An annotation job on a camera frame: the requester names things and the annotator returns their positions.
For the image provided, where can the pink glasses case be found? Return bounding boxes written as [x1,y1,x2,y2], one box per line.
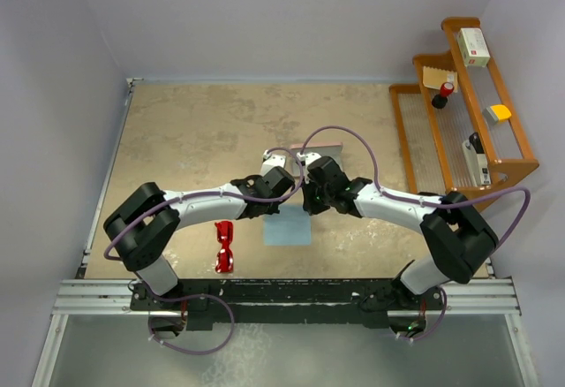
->
[286,142,343,178]

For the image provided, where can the blue cleaning cloth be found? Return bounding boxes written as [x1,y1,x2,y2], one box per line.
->
[263,204,312,247]

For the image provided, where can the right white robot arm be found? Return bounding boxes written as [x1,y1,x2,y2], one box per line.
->
[301,153,499,308]

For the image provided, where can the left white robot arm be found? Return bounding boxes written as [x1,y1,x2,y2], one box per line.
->
[103,166,295,309]

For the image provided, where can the red sunglasses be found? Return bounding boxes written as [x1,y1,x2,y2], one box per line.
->
[215,221,234,274]

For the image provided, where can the red black stamp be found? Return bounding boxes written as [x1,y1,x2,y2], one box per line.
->
[432,82,455,110]

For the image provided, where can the wooden tiered shelf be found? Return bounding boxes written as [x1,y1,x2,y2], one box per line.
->
[388,17,539,198]

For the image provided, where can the tan paper packet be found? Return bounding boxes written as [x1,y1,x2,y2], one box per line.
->
[422,66,458,93]

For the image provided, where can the white black device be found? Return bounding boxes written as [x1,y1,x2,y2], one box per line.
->
[462,133,492,186]

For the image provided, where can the yellow grey sponge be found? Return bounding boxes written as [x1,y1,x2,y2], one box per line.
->
[482,104,512,125]

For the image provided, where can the white red box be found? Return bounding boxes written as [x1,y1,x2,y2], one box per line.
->
[456,27,491,68]

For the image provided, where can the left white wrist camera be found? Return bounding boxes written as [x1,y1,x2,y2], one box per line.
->
[260,150,286,176]

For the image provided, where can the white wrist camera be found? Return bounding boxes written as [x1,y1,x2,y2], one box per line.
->
[260,150,286,176]
[296,151,321,167]

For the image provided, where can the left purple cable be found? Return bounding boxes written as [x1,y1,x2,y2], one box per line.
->
[103,147,305,355]

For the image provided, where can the purple cable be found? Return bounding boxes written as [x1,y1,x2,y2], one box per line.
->
[299,125,531,343]
[103,147,305,355]

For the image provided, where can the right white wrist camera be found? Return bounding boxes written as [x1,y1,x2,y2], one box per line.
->
[296,151,321,167]

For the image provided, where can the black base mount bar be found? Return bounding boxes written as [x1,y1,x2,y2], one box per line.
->
[130,278,446,332]

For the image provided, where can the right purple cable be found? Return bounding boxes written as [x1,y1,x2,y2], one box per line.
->
[299,125,531,343]

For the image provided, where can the aluminium frame rail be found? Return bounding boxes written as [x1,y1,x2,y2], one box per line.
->
[33,278,540,386]

